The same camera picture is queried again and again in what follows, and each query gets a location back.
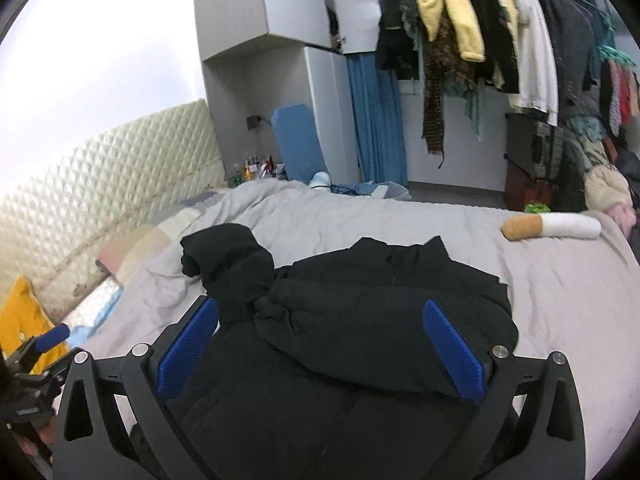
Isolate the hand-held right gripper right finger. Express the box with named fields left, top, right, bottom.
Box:
left=422, top=297, right=587, bottom=480

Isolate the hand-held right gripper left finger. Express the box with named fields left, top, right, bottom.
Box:
left=52, top=296, right=222, bottom=480

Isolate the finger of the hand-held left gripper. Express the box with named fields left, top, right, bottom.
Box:
left=4, top=324, right=71, bottom=365
left=12, top=350, right=76, bottom=386

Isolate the black puffer jacket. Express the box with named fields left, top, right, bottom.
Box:
left=132, top=224, right=518, bottom=480

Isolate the pile of clothes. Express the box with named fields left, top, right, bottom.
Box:
left=560, top=115, right=640, bottom=241

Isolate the light blue sheet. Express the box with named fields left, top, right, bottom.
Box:
left=65, top=277, right=126, bottom=341

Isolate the pink beige pillow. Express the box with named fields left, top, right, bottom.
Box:
left=95, top=205, right=201, bottom=281

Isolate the cream quilted headboard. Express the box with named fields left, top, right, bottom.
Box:
left=0, top=99, right=226, bottom=306

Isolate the cigarette-shaped plush pillow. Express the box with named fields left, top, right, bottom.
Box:
left=501, top=213, right=602, bottom=242

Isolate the blue grey cloth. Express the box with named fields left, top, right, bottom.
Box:
left=332, top=180, right=412, bottom=202

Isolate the group of small bottles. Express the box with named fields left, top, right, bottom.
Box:
left=227, top=154, right=288, bottom=183

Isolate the black suitcase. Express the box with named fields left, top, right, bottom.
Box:
left=505, top=112, right=566, bottom=211

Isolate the blue cushion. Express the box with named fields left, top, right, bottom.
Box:
left=271, top=104, right=330, bottom=183

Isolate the blue curtain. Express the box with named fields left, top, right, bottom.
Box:
left=346, top=52, right=408, bottom=188

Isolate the brown patterned scarf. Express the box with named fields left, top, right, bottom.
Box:
left=422, top=12, right=476, bottom=168

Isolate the pale green hanging garment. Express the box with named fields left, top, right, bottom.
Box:
left=465, top=80, right=488, bottom=141

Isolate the white hoodie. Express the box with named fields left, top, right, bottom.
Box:
left=510, top=0, right=560, bottom=127

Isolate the row of small hanging garments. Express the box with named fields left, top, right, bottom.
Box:
left=597, top=60, right=640, bottom=136

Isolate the black hanging cardigan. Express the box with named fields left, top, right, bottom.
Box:
left=462, top=0, right=521, bottom=95

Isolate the black hanging coat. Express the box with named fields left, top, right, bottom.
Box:
left=374, top=0, right=426, bottom=81

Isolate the green clip hanger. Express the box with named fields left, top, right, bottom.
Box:
left=595, top=15, right=638, bottom=68

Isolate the yellow fleece jacket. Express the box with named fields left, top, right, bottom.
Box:
left=410, top=0, right=486, bottom=62

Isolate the dark grey knit sweater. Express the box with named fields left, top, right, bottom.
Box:
left=520, top=0, right=611, bottom=91

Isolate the grey white wardrobe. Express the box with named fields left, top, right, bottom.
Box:
left=192, top=0, right=381, bottom=191

